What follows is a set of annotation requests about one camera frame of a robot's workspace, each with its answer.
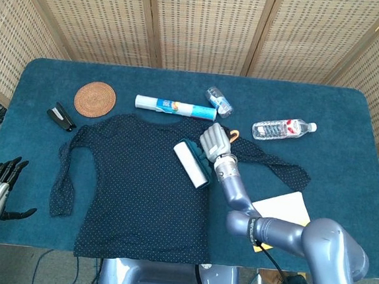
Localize clear plastic cup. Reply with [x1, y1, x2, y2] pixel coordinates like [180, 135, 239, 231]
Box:
[203, 85, 236, 119]

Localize woven folding screen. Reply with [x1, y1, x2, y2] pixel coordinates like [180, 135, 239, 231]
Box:
[0, 0, 379, 213]

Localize navy polka dot shirt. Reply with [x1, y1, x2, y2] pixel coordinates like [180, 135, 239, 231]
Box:
[45, 106, 316, 277]

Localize round woven rattan coaster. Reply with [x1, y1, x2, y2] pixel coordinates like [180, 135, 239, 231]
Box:
[72, 79, 118, 120]

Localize white food wrap roll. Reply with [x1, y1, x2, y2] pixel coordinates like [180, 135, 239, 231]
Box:
[134, 94, 219, 122]

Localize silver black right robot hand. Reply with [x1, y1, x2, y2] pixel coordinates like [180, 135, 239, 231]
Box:
[196, 122, 237, 164]

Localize clear plastic water bottle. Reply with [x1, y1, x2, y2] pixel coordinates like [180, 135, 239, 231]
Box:
[251, 115, 318, 146]

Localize teal table cloth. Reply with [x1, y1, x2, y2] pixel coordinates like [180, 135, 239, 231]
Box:
[0, 54, 379, 281]

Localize black stapler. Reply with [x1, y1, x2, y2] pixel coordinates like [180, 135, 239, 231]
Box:
[45, 101, 79, 133]

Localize teal white lint roller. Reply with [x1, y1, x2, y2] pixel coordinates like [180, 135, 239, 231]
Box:
[170, 124, 241, 193]

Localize grey-blue robot torso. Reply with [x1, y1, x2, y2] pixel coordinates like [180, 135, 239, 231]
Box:
[97, 254, 242, 284]

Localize white yellow notebook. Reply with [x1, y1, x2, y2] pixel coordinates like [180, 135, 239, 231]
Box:
[247, 187, 314, 258]

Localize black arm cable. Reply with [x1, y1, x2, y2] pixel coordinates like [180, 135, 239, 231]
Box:
[249, 239, 304, 284]

